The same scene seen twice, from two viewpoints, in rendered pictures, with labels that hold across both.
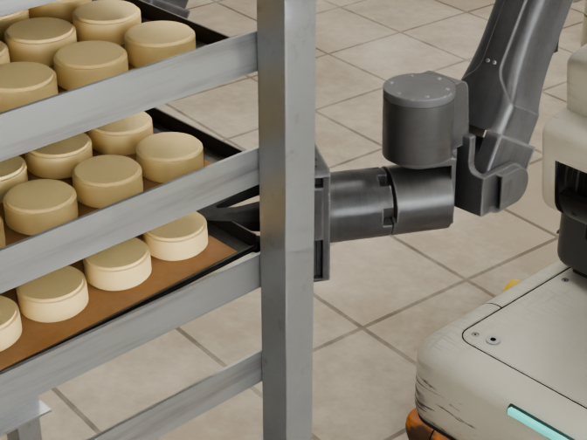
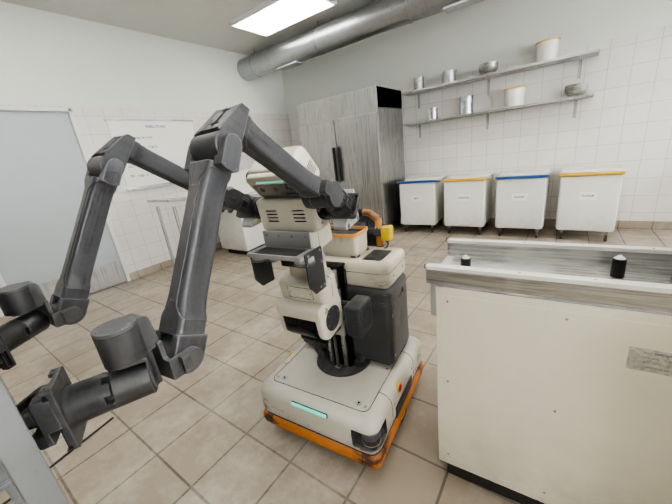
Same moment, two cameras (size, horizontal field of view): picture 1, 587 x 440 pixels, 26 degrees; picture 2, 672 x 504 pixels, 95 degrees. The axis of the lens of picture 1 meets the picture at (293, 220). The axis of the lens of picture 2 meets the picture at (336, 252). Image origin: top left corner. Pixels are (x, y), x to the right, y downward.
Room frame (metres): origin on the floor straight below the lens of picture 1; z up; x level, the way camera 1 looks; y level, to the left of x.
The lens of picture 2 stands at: (0.44, -0.32, 1.28)
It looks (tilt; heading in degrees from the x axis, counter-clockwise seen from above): 18 degrees down; 345
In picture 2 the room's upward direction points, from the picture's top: 7 degrees counter-clockwise
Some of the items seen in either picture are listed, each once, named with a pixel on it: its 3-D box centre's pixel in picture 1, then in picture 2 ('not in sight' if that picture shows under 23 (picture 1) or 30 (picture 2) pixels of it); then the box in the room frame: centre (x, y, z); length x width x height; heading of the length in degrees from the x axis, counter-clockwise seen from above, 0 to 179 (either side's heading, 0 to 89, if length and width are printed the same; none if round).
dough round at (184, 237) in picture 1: (175, 234); not in sight; (0.85, 0.09, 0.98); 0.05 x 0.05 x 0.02
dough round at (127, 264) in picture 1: (117, 262); not in sight; (0.81, 0.13, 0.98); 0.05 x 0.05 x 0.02
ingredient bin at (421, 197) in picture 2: not in sight; (422, 203); (4.57, -2.87, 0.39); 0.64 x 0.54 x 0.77; 131
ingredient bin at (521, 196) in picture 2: not in sight; (521, 203); (3.55, -3.68, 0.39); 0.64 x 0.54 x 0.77; 127
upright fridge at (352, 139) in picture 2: not in sight; (353, 166); (5.35, -2.09, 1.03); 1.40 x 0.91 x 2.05; 38
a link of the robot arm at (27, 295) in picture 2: not in sight; (39, 304); (1.28, 0.19, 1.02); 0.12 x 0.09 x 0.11; 131
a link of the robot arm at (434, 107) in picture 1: (445, 142); (148, 347); (0.94, -0.12, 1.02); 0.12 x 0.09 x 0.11; 134
